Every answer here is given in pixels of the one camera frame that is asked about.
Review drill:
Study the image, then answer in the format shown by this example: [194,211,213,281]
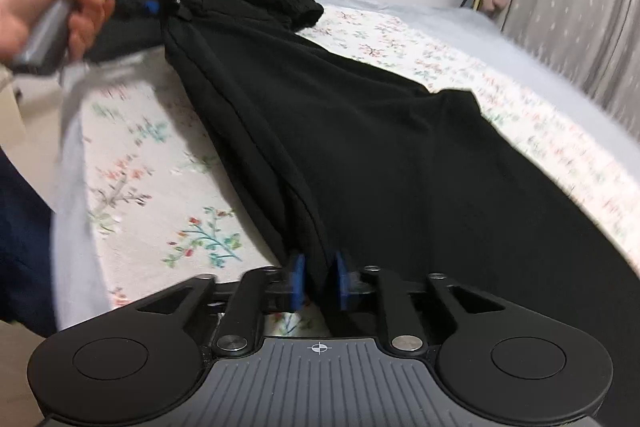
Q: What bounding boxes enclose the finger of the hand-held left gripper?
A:
[112,0,181,20]

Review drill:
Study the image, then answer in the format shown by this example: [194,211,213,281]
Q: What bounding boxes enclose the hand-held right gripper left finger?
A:
[135,252,307,358]

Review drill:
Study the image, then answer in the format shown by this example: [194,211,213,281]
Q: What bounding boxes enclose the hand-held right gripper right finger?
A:
[334,249,506,353]

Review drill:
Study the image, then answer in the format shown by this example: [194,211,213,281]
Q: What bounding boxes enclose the person's left hand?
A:
[0,0,116,60]

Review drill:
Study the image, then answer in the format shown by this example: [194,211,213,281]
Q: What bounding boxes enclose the floral bed mat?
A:
[80,4,640,338]

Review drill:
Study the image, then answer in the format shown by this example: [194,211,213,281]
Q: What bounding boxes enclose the person's dark blue clothing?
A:
[0,147,58,323]

